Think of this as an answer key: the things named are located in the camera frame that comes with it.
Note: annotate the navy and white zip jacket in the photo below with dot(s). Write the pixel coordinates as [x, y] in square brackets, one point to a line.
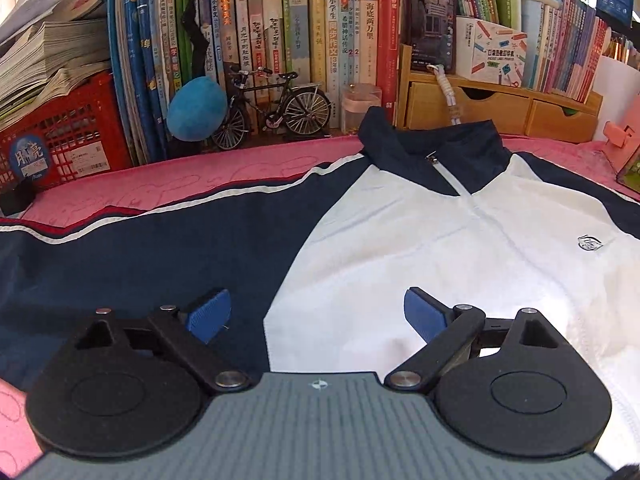
[400, 240]

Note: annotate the wooden drawer organizer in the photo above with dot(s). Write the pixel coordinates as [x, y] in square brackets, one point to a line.
[500, 107]

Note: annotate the pink rabbit-print mat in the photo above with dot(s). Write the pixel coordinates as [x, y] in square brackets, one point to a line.
[150, 185]

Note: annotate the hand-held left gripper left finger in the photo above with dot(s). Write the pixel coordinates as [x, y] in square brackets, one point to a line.
[210, 310]

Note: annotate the stack of paper booklets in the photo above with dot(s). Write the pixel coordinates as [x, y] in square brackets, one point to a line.
[50, 55]

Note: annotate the blue egg-shaped plush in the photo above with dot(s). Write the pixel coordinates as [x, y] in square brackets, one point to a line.
[196, 109]

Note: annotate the red plastic crate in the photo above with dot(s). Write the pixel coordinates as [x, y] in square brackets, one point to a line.
[75, 135]

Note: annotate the white pencil-print carton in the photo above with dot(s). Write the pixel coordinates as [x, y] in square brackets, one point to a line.
[492, 52]

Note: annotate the smartphone in dark case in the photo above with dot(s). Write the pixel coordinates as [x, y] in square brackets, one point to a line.
[431, 20]

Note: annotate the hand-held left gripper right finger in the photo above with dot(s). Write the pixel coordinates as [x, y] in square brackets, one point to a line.
[422, 312]

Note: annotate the small black box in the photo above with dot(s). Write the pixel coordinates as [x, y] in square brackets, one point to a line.
[16, 199]

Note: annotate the row of slim pastel books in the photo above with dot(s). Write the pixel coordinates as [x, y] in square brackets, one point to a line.
[565, 50]

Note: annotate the pink miniature house kit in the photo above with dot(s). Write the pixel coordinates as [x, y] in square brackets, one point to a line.
[622, 155]

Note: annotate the clear jar with pink lid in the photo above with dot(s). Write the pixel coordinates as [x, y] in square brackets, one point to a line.
[361, 107]

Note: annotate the black model bicycle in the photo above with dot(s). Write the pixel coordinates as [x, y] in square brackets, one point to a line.
[272, 105]

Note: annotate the row of thin glossy books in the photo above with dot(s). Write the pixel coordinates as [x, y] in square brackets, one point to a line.
[622, 47]

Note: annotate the row of tall children's books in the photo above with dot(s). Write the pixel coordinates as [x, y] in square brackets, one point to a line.
[300, 30]

